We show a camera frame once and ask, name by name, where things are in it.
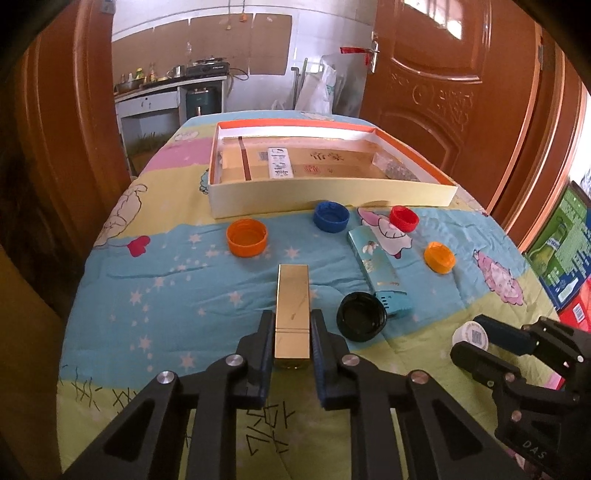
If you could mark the green printed carton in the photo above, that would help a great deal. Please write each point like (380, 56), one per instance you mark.
(565, 240)

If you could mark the clear plastic bag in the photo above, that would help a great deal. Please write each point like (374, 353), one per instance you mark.
(396, 167)

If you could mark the red carton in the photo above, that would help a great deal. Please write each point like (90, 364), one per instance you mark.
(579, 309)

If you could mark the white labelled bottle cap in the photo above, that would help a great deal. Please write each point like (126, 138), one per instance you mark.
(473, 334)

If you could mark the white kitchen counter cabinet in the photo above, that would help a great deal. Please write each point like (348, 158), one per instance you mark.
(147, 102)

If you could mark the white cartoon printed slim box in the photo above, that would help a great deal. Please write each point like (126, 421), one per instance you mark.
(280, 162)

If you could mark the clear glass bottle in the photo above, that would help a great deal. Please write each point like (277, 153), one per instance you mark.
(152, 73)

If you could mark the brown carved wooden door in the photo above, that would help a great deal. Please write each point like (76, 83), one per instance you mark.
(438, 115)

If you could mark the black bottle cap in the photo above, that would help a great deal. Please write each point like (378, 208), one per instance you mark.
(361, 317)

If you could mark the metal basin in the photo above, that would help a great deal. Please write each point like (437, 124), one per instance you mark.
(129, 85)

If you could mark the cartoon printed blanket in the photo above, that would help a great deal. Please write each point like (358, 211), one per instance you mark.
(184, 277)

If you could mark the small orange bottle cap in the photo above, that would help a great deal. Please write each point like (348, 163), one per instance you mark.
(439, 257)

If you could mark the teal patterned slim box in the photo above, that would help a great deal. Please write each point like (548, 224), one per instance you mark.
(376, 263)

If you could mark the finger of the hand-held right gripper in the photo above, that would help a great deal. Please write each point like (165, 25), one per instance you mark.
(480, 364)
(508, 336)

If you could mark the white woven plastic bag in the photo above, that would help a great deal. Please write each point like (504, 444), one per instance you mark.
(318, 90)

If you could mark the red bottle cap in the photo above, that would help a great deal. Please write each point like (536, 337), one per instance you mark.
(404, 218)

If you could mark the steel pot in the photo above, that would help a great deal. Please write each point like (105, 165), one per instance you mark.
(176, 72)

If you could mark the gold rectangular box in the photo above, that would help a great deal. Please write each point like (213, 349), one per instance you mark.
(292, 314)

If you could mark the yellow bottle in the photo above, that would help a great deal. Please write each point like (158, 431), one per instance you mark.
(140, 75)

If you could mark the brown wooden door panel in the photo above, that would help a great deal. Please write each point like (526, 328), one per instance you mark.
(69, 138)

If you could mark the blue bottle cap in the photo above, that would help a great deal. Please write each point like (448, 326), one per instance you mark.
(330, 217)

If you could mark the white and orange tray box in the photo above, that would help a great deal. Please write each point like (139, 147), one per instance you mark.
(323, 197)

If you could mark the large orange bottle cap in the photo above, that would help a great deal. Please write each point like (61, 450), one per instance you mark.
(247, 239)

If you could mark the cardboard wall sheet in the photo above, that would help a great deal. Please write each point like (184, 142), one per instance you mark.
(184, 41)

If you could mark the red ribbon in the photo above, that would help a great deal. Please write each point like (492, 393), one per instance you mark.
(353, 50)

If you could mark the black gas stove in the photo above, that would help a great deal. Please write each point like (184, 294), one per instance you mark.
(208, 69)

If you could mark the light brown wooden board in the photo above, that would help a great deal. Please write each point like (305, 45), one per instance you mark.
(27, 369)

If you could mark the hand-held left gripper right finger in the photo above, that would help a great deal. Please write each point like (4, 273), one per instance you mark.
(318, 355)

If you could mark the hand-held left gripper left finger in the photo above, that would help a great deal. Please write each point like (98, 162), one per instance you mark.
(265, 353)

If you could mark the metal poles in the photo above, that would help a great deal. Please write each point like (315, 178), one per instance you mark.
(299, 83)

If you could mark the crate of green plants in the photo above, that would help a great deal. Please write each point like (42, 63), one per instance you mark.
(147, 145)

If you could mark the dark green air fryer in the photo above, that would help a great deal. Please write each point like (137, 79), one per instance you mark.
(201, 102)

